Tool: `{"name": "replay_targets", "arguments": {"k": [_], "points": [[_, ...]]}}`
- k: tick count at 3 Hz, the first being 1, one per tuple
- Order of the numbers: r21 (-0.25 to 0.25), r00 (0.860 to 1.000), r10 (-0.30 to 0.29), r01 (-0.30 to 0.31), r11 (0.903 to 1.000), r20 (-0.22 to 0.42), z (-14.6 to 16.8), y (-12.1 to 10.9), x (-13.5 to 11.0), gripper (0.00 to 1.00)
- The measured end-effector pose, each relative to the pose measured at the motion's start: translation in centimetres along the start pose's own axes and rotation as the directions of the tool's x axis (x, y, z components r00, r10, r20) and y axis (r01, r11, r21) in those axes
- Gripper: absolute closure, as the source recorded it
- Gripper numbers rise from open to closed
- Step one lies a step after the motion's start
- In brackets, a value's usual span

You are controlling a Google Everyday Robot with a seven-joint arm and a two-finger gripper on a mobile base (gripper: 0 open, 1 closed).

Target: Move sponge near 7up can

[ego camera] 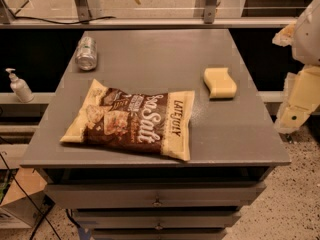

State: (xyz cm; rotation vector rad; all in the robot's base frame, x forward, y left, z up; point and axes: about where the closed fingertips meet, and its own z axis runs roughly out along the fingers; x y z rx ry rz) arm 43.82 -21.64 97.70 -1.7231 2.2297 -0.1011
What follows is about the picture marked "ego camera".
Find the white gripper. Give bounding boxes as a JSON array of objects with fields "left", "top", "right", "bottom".
[{"left": 274, "top": 65, "right": 320, "bottom": 133}]

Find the yellow sponge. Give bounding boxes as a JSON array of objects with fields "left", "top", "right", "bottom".
[{"left": 204, "top": 68, "right": 237, "bottom": 99}]

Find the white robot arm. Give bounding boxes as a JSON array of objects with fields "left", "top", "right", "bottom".
[{"left": 272, "top": 0, "right": 320, "bottom": 134}]

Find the silver green 7up can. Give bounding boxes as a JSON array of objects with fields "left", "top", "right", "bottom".
[{"left": 75, "top": 36, "right": 97, "bottom": 71}]

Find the brown sea salt chips bag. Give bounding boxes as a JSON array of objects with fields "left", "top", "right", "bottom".
[{"left": 61, "top": 80, "right": 195, "bottom": 161}]

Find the grey drawer cabinet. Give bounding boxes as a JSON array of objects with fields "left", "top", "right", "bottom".
[{"left": 23, "top": 29, "right": 290, "bottom": 240}]

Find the bottom grey drawer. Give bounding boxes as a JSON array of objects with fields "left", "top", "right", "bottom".
[{"left": 92, "top": 229, "right": 226, "bottom": 240}]

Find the grey drawer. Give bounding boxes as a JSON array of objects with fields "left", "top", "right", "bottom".
[
  {"left": 45, "top": 182, "right": 266, "bottom": 209},
  {"left": 92, "top": 229, "right": 226, "bottom": 240},
  {"left": 74, "top": 210, "right": 240, "bottom": 229}
]

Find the top grey drawer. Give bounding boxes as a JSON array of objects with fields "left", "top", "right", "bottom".
[{"left": 45, "top": 182, "right": 266, "bottom": 209}]

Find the middle grey drawer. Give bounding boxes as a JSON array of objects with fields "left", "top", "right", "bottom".
[{"left": 74, "top": 210, "right": 240, "bottom": 229}]

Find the white pump dispenser bottle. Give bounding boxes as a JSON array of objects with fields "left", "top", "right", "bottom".
[{"left": 6, "top": 68, "right": 34, "bottom": 103}]

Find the cardboard box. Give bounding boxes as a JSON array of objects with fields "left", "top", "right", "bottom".
[{"left": 0, "top": 168, "right": 46, "bottom": 229}]

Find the right metal bracket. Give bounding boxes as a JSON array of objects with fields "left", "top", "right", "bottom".
[{"left": 203, "top": 0, "right": 218, "bottom": 24}]

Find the metal bracket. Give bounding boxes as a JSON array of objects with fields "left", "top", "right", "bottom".
[
  {"left": 74, "top": 0, "right": 102, "bottom": 22},
  {"left": 203, "top": 0, "right": 218, "bottom": 24}
]

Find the left metal bracket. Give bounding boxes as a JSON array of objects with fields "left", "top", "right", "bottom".
[{"left": 74, "top": 0, "right": 102, "bottom": 22}]

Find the black floor cable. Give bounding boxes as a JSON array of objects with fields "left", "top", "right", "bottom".
[{"left": 0, "top": 150, "right": 63, "bottom": 240}]

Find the black cable on ledge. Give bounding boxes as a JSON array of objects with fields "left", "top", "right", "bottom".
[{"left": 13, "top": 14, "right": 116, "bottom": 26}]

